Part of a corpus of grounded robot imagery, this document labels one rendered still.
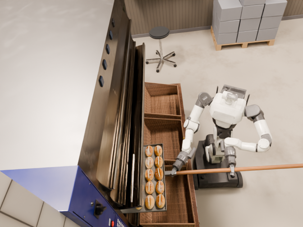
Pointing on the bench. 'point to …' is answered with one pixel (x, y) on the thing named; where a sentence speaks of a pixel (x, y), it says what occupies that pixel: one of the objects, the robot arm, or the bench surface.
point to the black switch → (99, 208)
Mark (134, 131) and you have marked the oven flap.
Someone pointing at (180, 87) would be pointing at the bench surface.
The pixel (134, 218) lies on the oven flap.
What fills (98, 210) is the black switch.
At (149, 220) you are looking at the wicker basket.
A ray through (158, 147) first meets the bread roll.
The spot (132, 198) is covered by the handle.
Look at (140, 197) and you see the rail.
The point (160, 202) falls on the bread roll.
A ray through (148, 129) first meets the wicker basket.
